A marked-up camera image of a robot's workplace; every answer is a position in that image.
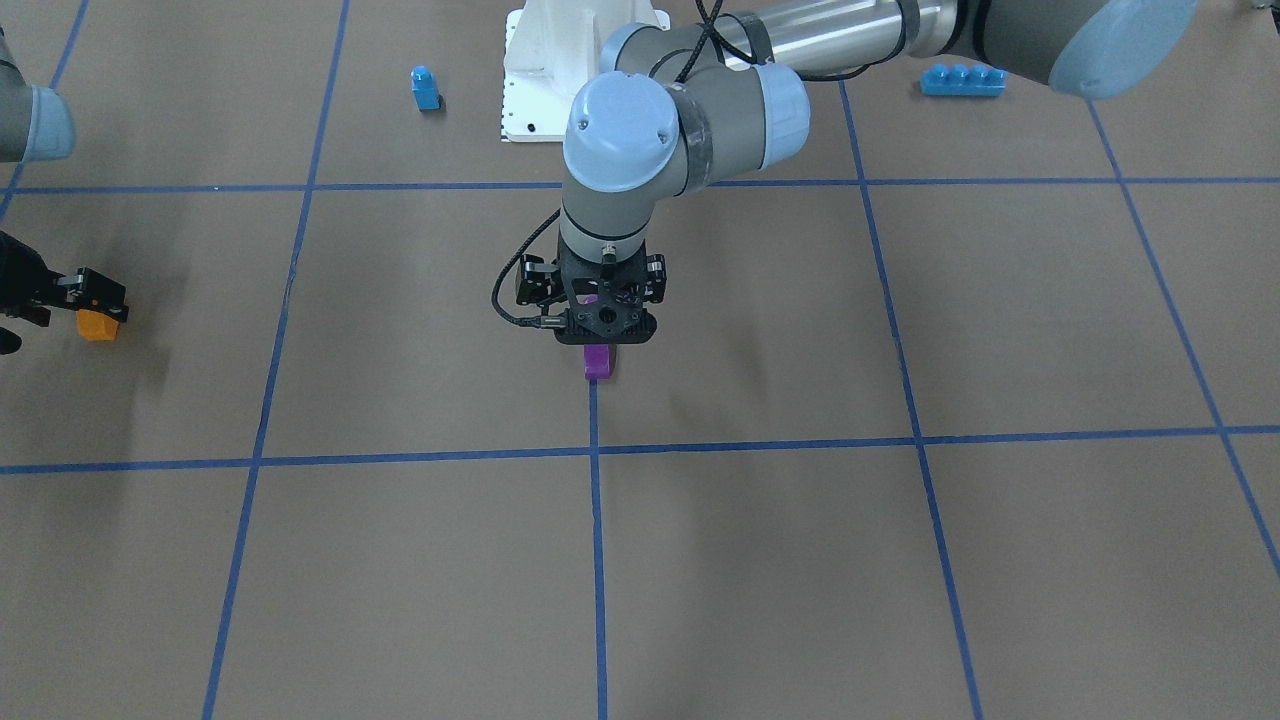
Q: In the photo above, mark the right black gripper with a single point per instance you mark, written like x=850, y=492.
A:
x=22, y=283

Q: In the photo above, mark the orange trapezoid block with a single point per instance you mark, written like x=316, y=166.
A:
x=96, y=327

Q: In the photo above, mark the purple trapezoid block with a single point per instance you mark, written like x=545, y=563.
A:
x=598, y=362

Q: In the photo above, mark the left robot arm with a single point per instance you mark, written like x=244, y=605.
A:
x=668, y=111

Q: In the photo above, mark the small blue block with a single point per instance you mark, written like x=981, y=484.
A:
x=424, y=89

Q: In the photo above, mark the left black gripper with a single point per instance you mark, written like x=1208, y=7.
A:
x=534, y=284

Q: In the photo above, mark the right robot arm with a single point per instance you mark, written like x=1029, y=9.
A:
x=36, y=125

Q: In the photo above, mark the long blue block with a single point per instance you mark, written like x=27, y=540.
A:
x=961, y=80

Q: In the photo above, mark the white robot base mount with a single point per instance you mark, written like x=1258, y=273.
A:
x=551, y=49

